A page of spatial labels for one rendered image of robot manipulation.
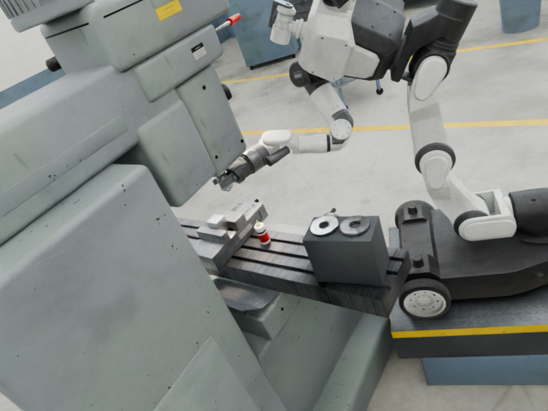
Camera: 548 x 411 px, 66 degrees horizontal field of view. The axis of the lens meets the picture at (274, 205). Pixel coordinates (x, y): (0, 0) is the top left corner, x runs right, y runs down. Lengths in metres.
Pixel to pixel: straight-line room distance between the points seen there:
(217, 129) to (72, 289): 0.66
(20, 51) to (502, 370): 7.82
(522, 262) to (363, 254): 0.78
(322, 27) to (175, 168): 0.62
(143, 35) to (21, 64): 7.17
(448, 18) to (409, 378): 1.56
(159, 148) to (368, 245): 0.65
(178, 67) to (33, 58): 7.22
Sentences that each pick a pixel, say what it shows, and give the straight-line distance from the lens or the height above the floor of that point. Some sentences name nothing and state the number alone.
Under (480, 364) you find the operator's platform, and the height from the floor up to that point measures 0.15.
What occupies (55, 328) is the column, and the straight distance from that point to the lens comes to 0.97.
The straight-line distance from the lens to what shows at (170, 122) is 1.21.
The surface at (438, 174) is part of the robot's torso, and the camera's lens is 1.68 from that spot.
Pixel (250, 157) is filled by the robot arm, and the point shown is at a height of 1.27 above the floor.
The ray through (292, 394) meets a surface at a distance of 1.84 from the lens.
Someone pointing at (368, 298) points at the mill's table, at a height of 0.90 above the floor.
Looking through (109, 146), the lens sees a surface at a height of 1.60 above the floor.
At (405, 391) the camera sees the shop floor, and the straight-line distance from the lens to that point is 2.23.
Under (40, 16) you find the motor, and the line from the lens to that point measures 1.13.
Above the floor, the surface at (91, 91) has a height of 1.73.
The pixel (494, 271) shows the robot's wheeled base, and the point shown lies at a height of 0.57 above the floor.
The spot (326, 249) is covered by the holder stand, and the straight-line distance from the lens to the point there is 1.32.
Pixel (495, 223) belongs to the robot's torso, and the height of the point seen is 0.71.
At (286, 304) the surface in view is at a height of 0.76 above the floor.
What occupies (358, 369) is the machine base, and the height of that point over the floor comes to 0.20.
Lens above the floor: 1.90
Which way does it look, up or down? 32 degrees down
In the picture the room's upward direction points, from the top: 22 degrees counter-clockwise
